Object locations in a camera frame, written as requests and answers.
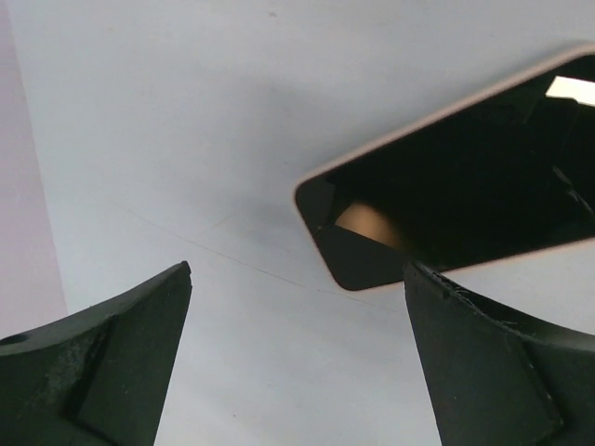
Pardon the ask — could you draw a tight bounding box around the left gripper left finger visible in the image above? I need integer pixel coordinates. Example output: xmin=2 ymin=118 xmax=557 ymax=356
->
xmin=1 ymin=262 xmax=192 ymax=445

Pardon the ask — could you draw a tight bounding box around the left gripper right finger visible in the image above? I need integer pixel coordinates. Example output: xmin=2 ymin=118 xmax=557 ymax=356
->
xmin=403 ymin=263 xmax=594 ymax=445

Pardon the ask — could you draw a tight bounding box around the phone in pink case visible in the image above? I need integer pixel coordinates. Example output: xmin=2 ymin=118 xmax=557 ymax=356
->
xmin=293 ymin=43 xmax=594 ymax=292

